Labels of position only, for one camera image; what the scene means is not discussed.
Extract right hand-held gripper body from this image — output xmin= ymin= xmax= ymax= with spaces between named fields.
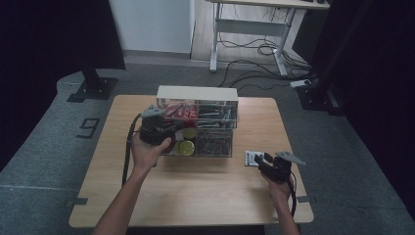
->
xmin=260 ymin=150 xmax=306 ymax=183

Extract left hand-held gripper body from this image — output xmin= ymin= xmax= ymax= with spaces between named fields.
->
xmin=139 ymin=105 xmax=172 ymax=146

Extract silver white packet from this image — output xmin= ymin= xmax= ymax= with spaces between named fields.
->
xmin=244 ymin=150 xmax=265 ymax=167

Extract stack of red packets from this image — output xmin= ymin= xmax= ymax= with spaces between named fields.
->
xmin=162 ymin=103 xmax=199 ymax=128

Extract clear plastic organizer box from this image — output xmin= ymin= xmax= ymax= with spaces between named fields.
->
xmin=156 ymin=85 xmax=240 ymax=159

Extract person's right hand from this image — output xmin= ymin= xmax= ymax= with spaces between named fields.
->
xmin=260 ymin=172 xmax=293 ymax=204

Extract person's left hand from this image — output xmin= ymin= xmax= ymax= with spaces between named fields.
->
xmin=131 ymin=136 xmax=172 ymax=174

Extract small round green-lid tin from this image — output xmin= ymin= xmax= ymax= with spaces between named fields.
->
xmin=181 ymin=127 xmax=199 ymax=140

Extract large round green-lid tin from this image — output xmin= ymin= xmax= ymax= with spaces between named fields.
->
xmin=175 ymin=140 xmax=196 ymax=157

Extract pile of dark small sachets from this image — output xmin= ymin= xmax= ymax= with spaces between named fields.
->
xmin=196 ymin=130 xmax=232 ymax=156

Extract row of dark flat packets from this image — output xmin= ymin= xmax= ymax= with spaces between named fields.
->
xmin=197 ymin=101 xmax=238 ymax=128

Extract black stand base left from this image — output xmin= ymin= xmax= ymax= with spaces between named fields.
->
xmin=67 ymin=60 xmax=118 ymax=104

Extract black stand with dark base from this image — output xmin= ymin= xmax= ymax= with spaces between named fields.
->
xmin=297 ymin=0 xmax=376 ymax=117

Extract white power strip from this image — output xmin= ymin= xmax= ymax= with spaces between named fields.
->
xmin=290 ymin=78 xmax=312 ymax=89

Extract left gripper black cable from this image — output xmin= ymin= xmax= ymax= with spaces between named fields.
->
xmin=120 ymin=113 xmax=143 ymax=187

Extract long black floor cable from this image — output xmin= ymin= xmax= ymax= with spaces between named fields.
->
xmin=217 ymin=59 xmax=312 ymax=88

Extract coiled black floor cable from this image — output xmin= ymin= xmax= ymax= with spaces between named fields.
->
xmin=256 ymin=38 xmax=278 ymax=57

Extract white frame desk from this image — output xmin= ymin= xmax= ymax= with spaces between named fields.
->
xmin=205 ymin=0 xmax=331 ymax=77

